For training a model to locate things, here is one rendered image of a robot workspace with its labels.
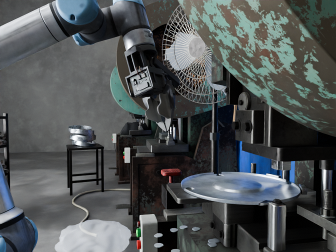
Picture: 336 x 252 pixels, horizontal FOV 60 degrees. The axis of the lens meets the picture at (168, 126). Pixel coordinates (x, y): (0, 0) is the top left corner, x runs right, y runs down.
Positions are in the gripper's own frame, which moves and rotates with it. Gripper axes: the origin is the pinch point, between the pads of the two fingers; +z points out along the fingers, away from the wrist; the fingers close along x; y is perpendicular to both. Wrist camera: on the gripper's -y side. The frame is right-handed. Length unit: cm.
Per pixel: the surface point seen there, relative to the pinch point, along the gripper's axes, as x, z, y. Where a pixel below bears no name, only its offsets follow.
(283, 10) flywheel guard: 36, -1, 37
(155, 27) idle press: -51, -82, -105
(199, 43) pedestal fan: -12, -44, -72
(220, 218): 4.7, 25.5, -4.3
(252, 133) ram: 18.2, 7.7, -6.5
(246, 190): 13.3, 20.2, -4.3
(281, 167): 20.0, 18.0, -15.0
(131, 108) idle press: -182, -69, -230
